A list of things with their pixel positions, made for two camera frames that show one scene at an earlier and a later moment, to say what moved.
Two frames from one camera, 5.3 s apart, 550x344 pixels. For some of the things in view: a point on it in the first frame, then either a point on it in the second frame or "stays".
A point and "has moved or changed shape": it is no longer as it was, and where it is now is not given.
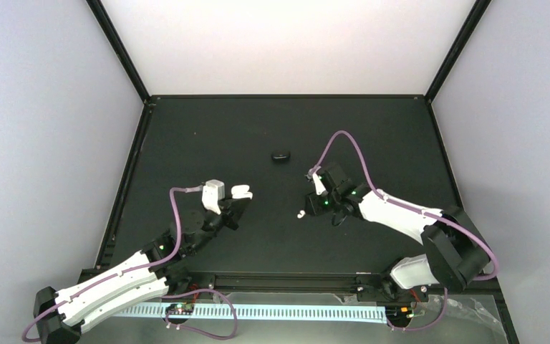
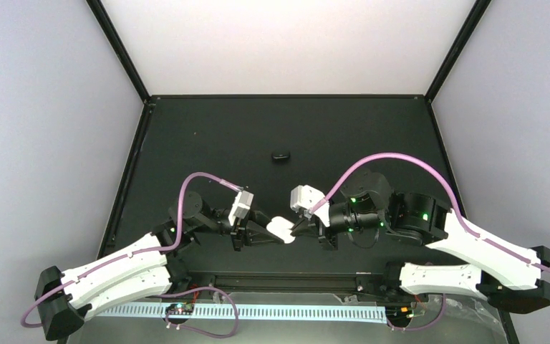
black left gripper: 231,214 to 239,227
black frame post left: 119,47 stays
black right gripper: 311,207 to 315,228
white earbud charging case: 240,191 has moved or changed shape
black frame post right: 475,12 stays
